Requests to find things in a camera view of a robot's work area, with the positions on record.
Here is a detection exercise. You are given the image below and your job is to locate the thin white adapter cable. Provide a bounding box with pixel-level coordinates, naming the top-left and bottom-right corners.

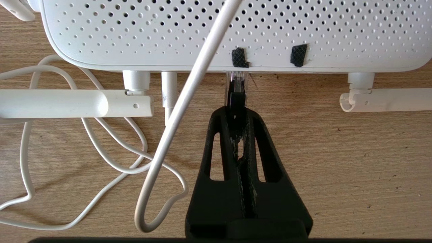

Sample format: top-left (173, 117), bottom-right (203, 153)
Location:
top-left (0, 0), bottom-right (243, 233)

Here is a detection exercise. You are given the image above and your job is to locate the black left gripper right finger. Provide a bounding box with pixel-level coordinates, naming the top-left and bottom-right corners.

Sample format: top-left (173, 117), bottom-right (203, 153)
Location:
top-left (240, 108), bottom-right (313, 237)

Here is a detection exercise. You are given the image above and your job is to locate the black ethernet cable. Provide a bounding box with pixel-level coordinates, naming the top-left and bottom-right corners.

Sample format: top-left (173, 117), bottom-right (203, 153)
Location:
top-left (224, 71), bottom-right (249, 159)

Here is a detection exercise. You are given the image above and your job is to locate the white router with antennas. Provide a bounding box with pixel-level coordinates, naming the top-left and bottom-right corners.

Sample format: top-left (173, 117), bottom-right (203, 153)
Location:
top-left (0, 0), bottom-right (432, 119)

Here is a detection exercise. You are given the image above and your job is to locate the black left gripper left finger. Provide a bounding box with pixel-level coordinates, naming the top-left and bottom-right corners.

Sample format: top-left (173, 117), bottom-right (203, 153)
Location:
top-left (185, 107), bottom-right (248, 238)

